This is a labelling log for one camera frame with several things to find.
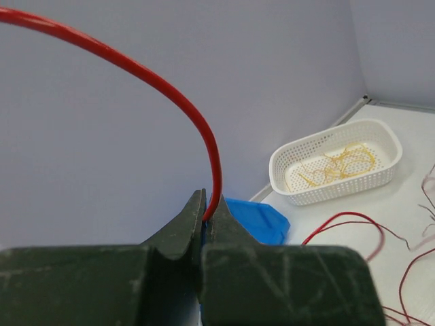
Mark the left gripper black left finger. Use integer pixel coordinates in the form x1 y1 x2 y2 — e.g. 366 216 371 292
1 190 207 325

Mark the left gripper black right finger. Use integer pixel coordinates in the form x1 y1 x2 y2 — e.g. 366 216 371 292
199 201 385 325

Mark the yellow wire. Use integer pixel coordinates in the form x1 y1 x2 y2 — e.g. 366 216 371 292
285 142 377 192

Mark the blue plastic divided bin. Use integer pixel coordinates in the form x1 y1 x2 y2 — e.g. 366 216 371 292
200 198 292 320

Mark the white perforated plastic basket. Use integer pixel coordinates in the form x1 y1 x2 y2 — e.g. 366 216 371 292
268 119 403 206

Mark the red tangled wire bundle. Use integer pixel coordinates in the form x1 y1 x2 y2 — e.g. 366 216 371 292
300 162 435 326

